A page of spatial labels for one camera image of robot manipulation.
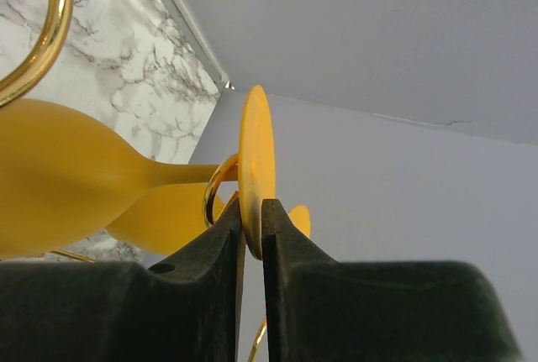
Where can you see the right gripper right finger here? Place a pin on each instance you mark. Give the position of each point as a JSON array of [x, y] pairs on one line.
[[319, 309]]

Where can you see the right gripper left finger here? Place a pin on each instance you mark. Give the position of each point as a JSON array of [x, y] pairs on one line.
[[184, 308]]

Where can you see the orange plastic wine glass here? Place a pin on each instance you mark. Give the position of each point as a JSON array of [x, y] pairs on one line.
[[162, 220], [64, 175]]

